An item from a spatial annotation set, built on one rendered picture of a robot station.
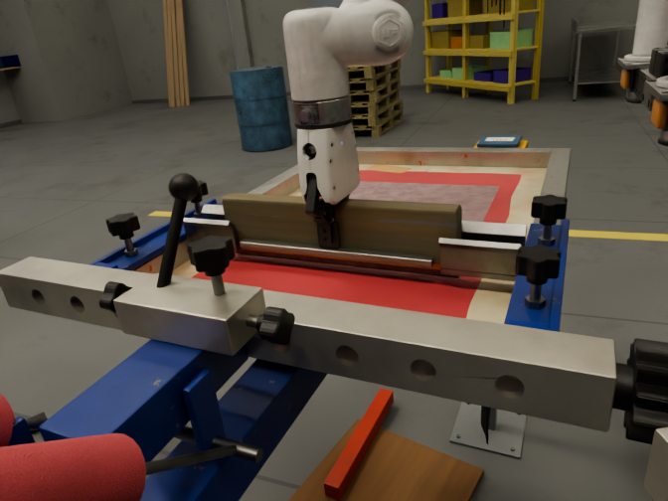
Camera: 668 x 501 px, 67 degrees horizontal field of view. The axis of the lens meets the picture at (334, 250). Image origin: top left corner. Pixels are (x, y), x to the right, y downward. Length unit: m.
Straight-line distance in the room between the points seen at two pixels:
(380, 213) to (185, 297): 0.31
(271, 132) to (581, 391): 5.79
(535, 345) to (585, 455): 1.44
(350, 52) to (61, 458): 0.51
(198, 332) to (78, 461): 0.16
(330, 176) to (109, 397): 0.37
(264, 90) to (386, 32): 5.41
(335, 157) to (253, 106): 5.42
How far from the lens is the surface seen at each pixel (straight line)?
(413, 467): 1.72
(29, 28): 12.21
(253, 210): 0.76
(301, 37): 0.64
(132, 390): 0.43
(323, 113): 0.65
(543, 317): 0.54
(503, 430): 1.87
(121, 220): 0.78
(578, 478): 1.79
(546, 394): 0.42
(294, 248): 0.74
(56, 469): 0.31
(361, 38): 0.64
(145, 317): 0.48
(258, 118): 6.07
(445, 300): 0.65
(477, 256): 0.65
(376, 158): 1.28
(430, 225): 0.66
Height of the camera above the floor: 1.28
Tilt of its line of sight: 24 degrees down
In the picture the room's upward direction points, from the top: 6 degrees counter-clockwise
